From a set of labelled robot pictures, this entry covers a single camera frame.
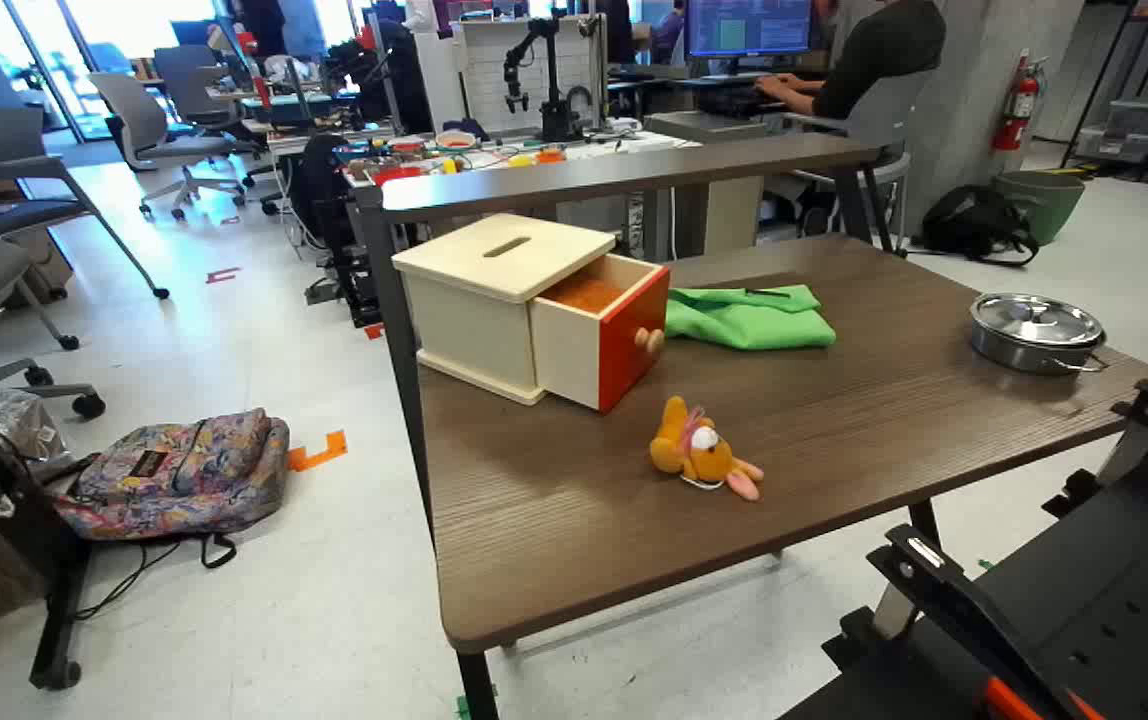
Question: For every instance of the green bin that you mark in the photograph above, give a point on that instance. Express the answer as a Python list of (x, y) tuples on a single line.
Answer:
[(1053, 201)]

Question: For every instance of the metal shelf rack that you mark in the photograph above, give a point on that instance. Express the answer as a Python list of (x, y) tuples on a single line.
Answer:
[(1132, 125)]

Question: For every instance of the computer monitor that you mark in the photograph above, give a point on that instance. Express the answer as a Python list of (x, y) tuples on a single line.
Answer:
[(749, 24)]

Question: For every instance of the grey desk with clutter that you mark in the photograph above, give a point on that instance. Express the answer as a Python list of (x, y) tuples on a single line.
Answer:
[(625, 174)]

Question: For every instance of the black bag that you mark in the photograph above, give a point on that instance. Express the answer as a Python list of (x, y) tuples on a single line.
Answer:
[(972, 220)]

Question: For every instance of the orange yellow plush toy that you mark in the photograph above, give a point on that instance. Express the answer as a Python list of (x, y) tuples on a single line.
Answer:
[(701, 458)]

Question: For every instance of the colourful patterned backpack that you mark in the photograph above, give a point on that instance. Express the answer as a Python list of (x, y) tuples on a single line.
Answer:
[(177, 473)]

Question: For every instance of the red fire extinguisher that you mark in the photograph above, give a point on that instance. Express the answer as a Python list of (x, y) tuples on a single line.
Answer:
[(1013, 115)]

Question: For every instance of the seated person in black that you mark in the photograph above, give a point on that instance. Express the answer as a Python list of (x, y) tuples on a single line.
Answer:
[(876, 44)]

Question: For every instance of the small black robot arm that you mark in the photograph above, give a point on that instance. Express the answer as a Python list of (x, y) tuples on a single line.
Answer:
[(555, 104)]

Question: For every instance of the orange front wooden drawer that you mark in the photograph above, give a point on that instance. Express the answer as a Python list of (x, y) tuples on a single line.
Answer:
[(631, 335)]

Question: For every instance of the wooden box with slot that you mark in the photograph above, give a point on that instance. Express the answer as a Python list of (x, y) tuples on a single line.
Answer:
[(478, 302)]

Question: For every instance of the silver pot lid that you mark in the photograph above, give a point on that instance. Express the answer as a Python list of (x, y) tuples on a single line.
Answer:
[(1032, 319)]

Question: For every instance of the silver pot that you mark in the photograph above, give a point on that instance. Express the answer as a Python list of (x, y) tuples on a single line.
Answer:
[(1028, 352)]

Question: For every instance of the green cloth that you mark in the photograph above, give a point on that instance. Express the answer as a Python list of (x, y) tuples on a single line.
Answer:
[(755, 320)]

